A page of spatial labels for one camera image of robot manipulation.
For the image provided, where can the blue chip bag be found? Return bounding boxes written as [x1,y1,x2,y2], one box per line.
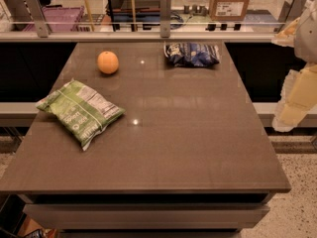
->
[164,42,220,67]

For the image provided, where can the green chip bag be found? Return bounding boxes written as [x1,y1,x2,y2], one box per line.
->
[36,79,125,151]

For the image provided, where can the orange fruit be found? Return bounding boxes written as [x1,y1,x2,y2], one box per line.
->
[97,52,119,74]

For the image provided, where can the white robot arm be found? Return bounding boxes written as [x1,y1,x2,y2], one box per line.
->
[271,0,317,132]

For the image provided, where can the metal railing post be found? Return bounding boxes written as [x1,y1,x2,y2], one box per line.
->
[278,0,314,31]
[25,0,51,38]
[159,0,171,38]

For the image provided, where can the yellow pole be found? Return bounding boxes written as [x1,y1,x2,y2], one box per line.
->
[131,0,138,32]
[84,0,95,32]

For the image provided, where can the left metal railing post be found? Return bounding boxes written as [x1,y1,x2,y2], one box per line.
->
[25,0,51,38]

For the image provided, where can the middle metal railing post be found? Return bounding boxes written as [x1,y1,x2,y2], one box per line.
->
[159,0,171,38]

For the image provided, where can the yellow pole left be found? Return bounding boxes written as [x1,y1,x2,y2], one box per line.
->
[84,0,95,32]

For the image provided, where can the purple plastic crate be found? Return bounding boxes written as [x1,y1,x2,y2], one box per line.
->
[22,5,85,33]

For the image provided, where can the right metal railing post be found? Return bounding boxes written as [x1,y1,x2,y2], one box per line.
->
[278,0,314,31]

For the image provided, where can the yellow pole right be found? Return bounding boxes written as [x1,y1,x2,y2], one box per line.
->
[131,0,138,32]

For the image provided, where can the brown table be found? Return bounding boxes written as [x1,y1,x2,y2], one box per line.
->
[1,43,290,237]

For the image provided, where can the cardboard box with label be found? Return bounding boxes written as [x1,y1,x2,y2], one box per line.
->
[209,0,250,21]

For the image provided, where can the black cart frame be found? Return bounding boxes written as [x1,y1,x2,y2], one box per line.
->
[104,0,184,32]

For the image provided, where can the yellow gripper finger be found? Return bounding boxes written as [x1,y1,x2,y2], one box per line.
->
[271,62,317,132]

